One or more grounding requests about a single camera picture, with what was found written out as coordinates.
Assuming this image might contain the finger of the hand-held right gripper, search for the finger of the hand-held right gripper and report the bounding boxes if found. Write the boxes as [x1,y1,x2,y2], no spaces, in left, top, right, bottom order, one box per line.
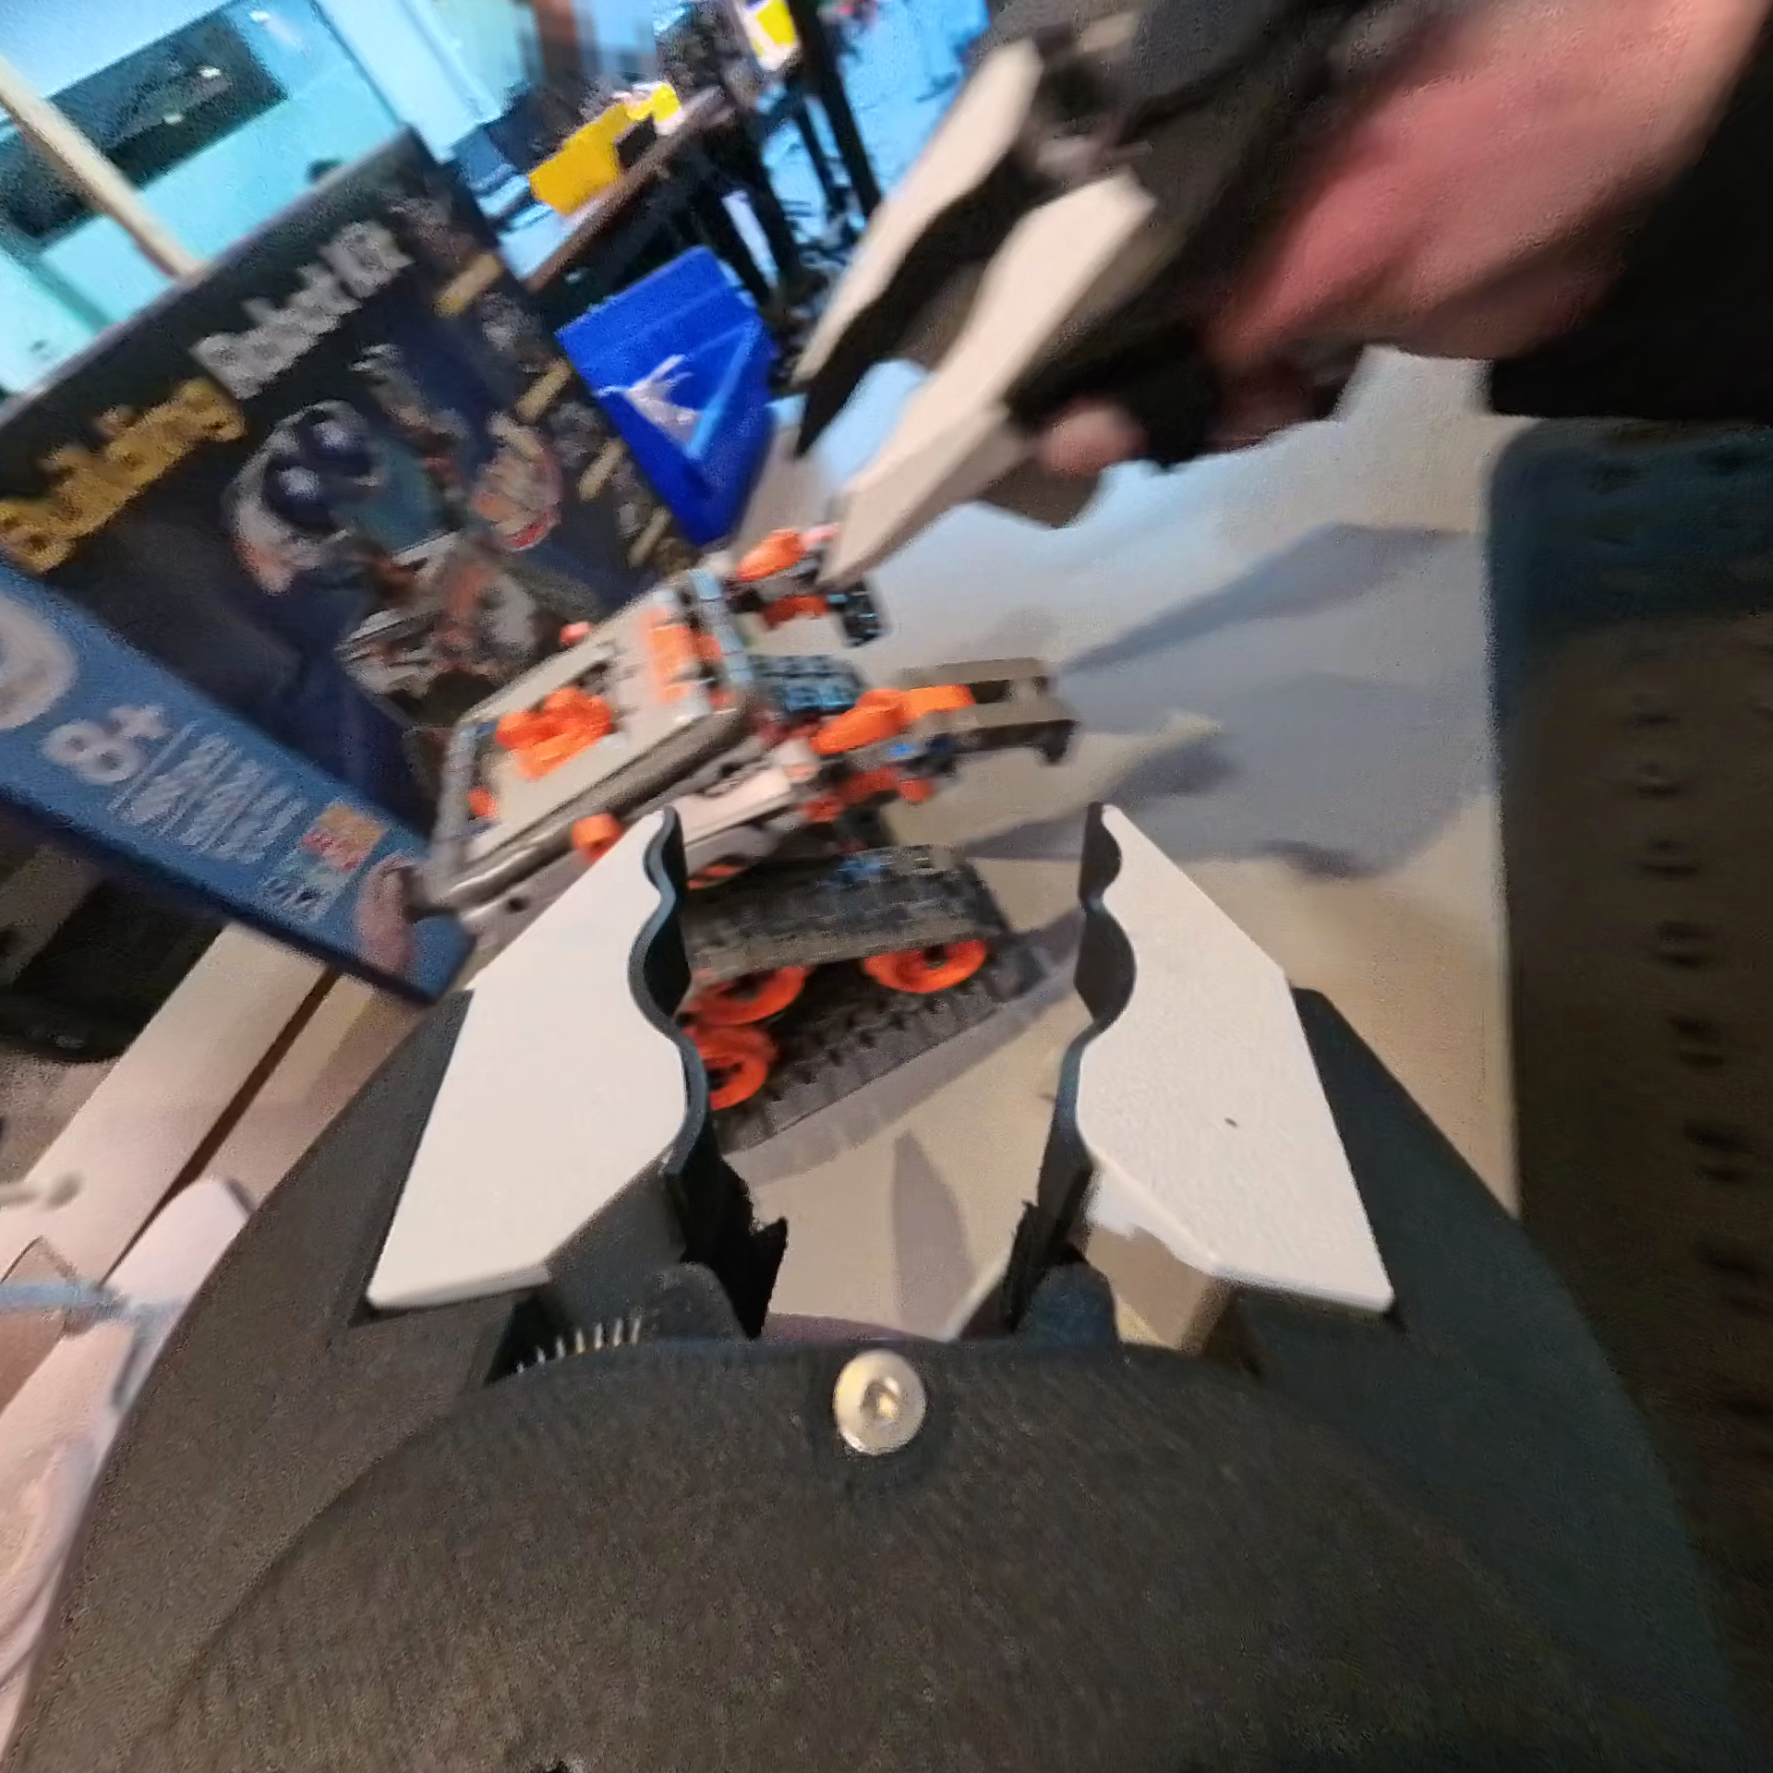
[788,38,1117,456]
[821,173,1163,587]

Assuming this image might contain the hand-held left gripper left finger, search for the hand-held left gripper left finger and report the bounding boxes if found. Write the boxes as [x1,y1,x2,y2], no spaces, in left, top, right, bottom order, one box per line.
[364,806,791,1339]

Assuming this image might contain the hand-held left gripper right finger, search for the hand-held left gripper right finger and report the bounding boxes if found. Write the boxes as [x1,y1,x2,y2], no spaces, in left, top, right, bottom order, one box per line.
[993,799,1393,1339]

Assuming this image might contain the blue plastic bin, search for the blue plastic bin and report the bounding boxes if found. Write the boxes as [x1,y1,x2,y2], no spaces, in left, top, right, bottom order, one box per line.
[553,244,780,550]

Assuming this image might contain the grey orange tracked toy vehicle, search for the grey orange tracked toy vehicle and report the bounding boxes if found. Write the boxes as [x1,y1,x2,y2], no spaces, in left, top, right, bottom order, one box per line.
[413,524,1085,1155]

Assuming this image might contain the person's right hand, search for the person's right hand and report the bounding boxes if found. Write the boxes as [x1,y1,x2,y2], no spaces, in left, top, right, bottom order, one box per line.
[1036,0,1764,480]

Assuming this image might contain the long wooden table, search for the long wooden table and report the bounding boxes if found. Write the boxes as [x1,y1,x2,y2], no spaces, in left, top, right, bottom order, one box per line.
[519,75,833,370]

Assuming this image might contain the yellow bin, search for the yellow bin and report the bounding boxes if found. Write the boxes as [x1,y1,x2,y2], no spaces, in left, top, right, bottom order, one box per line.
[529,99,656,212]

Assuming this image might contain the blue cardboard box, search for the blue cardboard box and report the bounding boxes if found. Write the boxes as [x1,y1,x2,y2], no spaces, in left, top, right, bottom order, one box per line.
[0,129,712,1002]

